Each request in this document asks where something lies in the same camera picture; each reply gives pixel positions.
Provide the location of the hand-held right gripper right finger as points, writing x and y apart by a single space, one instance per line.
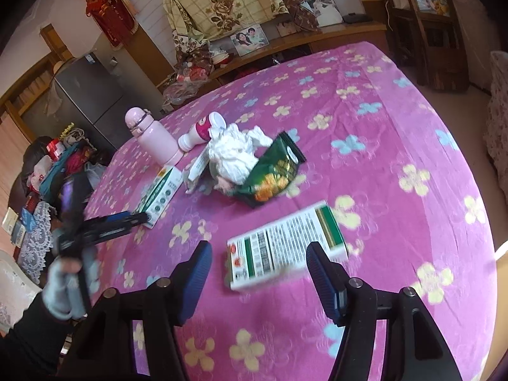
325 281

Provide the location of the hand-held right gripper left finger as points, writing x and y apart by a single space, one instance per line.
196 281

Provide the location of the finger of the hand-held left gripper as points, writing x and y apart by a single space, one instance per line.
115 218
115 231

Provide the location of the small white printed box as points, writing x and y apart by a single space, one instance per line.
158 194

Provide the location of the white green carton box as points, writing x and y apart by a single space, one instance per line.
278 242

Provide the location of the person's left forearm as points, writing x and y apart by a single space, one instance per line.
27 341

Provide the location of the person's left hand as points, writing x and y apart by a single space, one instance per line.
59 289

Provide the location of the white lace table cloth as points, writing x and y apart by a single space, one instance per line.
37 242

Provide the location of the cluttered pile of bags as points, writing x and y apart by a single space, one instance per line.
59 162

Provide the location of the pink water bottle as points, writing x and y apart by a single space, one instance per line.
153 139

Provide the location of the pink floral bedspread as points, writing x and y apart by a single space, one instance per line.
357 190

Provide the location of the flat white green box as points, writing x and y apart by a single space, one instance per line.
198 166

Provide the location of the crumpled pink paper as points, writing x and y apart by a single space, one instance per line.
224 185

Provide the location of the grey refrigerator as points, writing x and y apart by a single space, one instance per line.
91 99

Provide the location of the green snack packet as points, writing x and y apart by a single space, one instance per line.
274 174

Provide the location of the white pink yogurt bottle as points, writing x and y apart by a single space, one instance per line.
198 131

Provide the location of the crumpled white tissue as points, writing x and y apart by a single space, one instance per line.
234 154

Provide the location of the clear plastic bag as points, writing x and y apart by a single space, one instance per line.
178 93

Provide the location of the red white bowl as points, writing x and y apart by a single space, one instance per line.
221 57

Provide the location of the red hanging decoration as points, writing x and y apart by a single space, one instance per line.
111 12

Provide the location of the framed couple photo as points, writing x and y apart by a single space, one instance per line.
250 40

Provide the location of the yellow floral hanging cloth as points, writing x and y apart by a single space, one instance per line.
222 0

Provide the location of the wooden headboard shelf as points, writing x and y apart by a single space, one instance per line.
317 37

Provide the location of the floral covered sofa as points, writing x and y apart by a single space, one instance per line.
498 107

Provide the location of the dark wooden chair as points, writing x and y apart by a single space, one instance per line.
424 39

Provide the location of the small black device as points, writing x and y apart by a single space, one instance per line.
356 18

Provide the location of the wedding photo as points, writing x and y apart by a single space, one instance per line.
325 8

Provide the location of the printed box on chair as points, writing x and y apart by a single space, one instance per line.
430 0

